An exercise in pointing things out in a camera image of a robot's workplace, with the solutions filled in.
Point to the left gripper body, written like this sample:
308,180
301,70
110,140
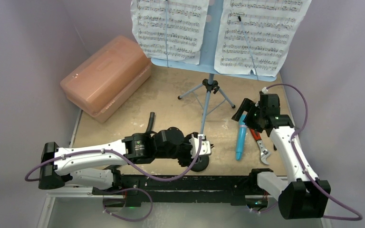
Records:
185,156

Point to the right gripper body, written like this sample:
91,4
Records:
251,112

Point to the black microphone desk stand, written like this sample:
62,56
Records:
199,163

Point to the blue toy microphone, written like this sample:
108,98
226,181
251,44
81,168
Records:
240,142

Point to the blue music stand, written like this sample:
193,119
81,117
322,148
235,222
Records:
206,63

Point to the sheet music top page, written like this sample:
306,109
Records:
255,35

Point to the sheet music page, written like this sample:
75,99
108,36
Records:
170,30
255,35

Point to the sheet music bottom page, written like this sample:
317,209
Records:
170,30

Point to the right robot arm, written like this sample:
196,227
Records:
303,194

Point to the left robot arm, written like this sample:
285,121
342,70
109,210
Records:
62,166

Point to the red adjustable wrench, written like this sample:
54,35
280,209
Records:
264,152

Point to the pink plastic storage box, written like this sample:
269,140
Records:
101,84

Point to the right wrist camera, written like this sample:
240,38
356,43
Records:
264,90

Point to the aluminium mounting rail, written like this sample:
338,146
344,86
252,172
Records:
233,185

